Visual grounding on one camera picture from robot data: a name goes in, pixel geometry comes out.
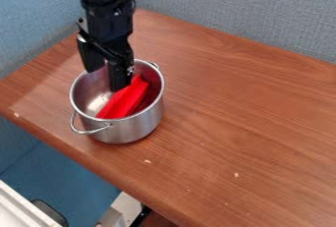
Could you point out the red block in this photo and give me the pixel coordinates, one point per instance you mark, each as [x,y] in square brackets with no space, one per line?
[125,100]

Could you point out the stainless steel pot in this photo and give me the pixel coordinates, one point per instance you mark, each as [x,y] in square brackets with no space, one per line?
[88,96]

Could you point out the table leg frame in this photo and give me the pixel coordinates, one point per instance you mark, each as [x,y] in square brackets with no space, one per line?
[126,212]

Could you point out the dark chair part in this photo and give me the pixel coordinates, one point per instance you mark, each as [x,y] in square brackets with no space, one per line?
[50,212]

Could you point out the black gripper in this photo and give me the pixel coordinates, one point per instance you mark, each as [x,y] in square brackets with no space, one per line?
[102,40]

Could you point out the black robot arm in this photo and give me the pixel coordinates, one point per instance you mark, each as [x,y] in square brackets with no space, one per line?
[102,39]

